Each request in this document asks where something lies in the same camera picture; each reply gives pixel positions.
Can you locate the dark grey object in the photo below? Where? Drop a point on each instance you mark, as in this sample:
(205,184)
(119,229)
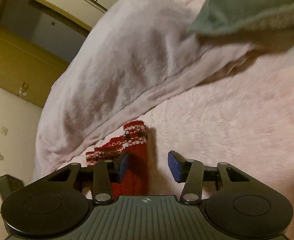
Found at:
(9,186)

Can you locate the pink fluffy blanket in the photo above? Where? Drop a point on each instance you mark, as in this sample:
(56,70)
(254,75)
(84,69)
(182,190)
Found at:
(224,130)

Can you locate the small wall plate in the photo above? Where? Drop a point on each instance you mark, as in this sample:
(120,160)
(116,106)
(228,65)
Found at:
(4,131)

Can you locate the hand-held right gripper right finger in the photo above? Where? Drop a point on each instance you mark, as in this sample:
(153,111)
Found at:
(174,166)

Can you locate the brown wooden door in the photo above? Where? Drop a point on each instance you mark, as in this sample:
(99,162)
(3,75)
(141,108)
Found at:
(19,62)

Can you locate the red knit sweater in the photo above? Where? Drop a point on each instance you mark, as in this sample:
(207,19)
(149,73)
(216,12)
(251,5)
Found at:
(137,170)

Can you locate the lilac fleece blanket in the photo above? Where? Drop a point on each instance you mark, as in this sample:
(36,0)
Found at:
(124,67)

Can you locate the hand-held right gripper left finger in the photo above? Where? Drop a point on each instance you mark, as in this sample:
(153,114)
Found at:
(123,167)

